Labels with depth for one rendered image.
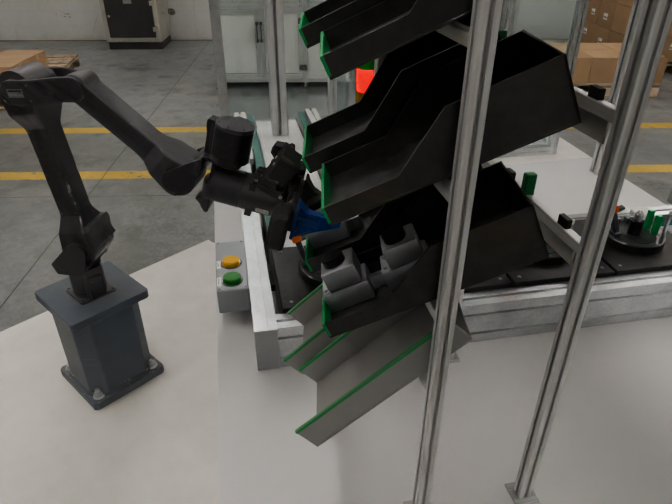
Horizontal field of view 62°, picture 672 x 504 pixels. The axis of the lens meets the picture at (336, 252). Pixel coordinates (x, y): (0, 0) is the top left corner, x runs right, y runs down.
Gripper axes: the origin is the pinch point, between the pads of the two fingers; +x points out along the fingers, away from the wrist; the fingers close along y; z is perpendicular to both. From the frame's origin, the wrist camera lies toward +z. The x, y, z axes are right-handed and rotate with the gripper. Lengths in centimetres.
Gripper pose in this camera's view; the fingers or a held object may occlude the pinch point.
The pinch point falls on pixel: (320, 210)
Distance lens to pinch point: 86.3
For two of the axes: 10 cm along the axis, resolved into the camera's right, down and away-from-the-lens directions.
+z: 2.5, -7.9, -5.6
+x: 9.6, 2.6, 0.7
